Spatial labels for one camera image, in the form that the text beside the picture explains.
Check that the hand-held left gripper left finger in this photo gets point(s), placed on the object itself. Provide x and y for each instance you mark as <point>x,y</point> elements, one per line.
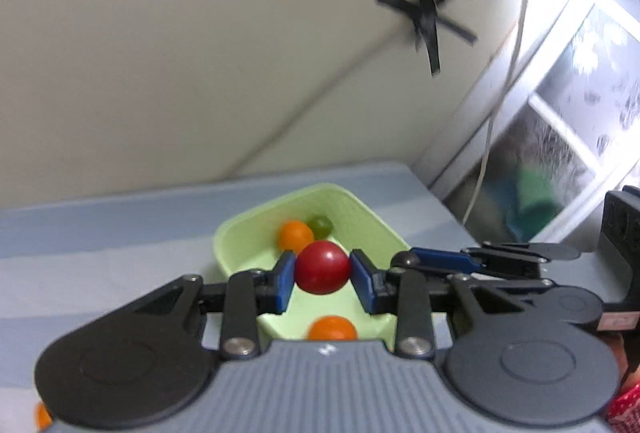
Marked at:
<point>285,283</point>

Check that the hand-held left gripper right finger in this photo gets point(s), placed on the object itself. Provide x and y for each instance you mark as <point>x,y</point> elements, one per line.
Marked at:
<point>361,285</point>

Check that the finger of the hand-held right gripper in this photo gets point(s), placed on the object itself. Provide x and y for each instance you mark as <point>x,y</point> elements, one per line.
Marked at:
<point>525,287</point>
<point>440,259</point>

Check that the red tomato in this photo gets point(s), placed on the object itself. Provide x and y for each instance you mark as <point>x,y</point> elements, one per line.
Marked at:
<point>322,267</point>

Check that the light green plastic basket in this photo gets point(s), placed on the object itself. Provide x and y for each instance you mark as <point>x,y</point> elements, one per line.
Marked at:
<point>340,213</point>

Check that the small orange tomato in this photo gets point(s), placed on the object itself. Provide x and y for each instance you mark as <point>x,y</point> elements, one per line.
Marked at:
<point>294,235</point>

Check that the small orange tangerine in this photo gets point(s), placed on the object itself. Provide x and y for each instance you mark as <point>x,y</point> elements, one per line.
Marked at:
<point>42,417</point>
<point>331,329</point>

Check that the small green fruit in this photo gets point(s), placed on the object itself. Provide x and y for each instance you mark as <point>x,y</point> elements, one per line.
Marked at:
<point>321,225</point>

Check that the red dotted cloth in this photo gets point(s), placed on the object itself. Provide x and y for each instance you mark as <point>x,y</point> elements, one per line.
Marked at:
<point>627,408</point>

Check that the white framed window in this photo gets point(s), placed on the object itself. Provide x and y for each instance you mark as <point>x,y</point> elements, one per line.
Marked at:
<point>575,103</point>

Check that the blue striped bedsheet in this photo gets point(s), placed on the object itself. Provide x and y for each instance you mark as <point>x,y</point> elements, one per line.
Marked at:
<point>100,243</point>

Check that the black tape cross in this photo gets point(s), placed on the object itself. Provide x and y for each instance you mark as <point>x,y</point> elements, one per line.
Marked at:
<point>425,13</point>

